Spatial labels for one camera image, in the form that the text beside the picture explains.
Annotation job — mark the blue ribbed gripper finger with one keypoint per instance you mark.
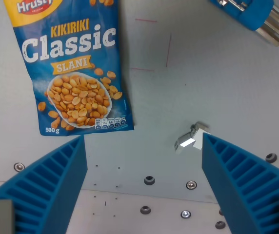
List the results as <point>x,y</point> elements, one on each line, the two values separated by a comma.
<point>46,180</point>
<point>246,185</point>

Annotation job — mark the small shiny metal connector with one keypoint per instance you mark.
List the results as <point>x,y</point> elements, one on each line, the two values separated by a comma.
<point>187,141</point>

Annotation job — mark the dark threaded insert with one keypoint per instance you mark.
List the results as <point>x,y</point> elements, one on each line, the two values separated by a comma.
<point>221,212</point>

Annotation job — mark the blue hex key holder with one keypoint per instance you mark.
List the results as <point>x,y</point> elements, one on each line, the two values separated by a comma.
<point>246,12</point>

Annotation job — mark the blue peanut snack bag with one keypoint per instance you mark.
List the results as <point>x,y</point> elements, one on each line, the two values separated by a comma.
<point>73,73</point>

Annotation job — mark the silver screw head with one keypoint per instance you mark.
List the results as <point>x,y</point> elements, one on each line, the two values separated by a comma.
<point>19,166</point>
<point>185,214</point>
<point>191,184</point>

